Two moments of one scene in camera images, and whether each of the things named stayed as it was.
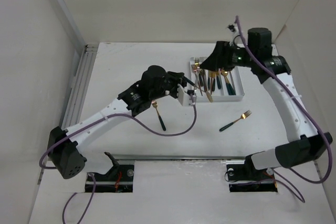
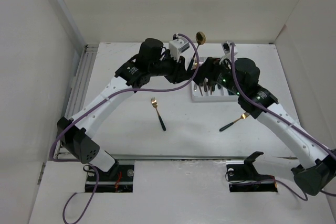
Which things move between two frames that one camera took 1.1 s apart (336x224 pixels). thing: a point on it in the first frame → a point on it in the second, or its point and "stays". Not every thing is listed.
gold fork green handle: [243, 116] stays
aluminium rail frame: [82, 72] stays
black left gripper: [176, 78] → [179, 72]
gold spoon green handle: [208, 95] → [200, 38]
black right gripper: [219, 58] → [208, 69]
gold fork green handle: [154, 103] stays
